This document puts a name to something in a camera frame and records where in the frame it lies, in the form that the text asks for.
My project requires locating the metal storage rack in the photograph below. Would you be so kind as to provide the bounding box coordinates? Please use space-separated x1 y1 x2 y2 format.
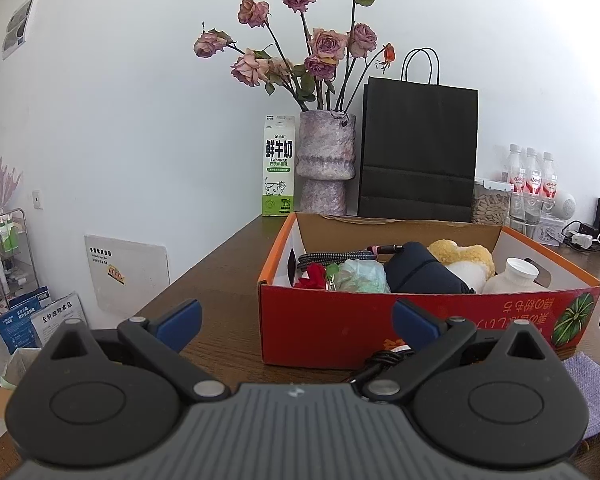
0 207 41 328

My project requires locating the purple feather decoration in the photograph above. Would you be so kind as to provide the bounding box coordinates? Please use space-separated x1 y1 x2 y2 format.
0 139 25 208

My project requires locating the yellow white plush toy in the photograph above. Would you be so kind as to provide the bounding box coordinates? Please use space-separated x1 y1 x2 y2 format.
427 240 496 293

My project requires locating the white plastic jar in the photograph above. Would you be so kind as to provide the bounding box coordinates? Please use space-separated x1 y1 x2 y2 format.
481 257 541 295

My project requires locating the red cardboard box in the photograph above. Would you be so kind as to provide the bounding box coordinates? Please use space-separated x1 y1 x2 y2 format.
256 211 600 372

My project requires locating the purple textured vase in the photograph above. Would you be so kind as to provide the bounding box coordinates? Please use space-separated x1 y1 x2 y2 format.
296 110 357 216

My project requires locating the white round speaker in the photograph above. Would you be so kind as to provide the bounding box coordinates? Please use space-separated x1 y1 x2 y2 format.
550 191 577 221

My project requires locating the light green plastic bag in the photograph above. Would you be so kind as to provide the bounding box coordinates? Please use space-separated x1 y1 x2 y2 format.
332 259 391 293

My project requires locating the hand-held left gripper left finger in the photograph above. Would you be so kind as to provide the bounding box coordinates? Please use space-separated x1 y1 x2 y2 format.
44 299 232 404

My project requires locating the clear container of seeds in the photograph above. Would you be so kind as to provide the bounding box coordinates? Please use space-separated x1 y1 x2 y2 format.
472 177 515 226

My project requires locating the braided charging cable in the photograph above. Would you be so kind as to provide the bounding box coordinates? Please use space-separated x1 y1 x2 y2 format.
296 244 406 273

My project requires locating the wall poster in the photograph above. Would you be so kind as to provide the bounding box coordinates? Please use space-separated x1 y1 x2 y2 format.
1 0 43 61

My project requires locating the dried pink rose bouquet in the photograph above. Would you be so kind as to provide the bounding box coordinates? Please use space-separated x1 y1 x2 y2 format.
194 0 397 112

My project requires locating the white green milk carton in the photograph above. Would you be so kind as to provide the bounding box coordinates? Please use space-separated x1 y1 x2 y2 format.
261 114 297 217

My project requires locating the blue carton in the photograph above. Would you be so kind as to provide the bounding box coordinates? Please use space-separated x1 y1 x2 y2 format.
0 287 51 356

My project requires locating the red label water bottle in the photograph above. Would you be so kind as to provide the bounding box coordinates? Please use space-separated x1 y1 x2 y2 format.
540 151 561 211
504 144 527 211
522 147 544 221

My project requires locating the purple burlap pouch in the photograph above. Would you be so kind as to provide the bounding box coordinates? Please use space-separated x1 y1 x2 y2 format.
562 351 600 443

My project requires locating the red artificial flower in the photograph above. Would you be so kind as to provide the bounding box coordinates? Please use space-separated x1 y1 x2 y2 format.
294 262 331 291

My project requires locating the clear glass cup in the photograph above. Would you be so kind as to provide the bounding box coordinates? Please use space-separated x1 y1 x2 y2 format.
509 191 542 225

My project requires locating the white tin box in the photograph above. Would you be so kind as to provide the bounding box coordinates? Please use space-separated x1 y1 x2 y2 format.
534 216 567 246

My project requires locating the black paper bag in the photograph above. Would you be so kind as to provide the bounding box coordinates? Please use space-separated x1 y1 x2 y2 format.
357 48 479 223

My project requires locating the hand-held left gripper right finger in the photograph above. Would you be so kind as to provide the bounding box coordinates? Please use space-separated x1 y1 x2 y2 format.
360 298 557 404

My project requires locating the navy pouch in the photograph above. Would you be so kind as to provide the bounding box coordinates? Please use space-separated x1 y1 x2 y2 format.
384 241 476 295

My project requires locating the white printed bag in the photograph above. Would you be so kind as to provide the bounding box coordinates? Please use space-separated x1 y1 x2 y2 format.
30 292 88 348

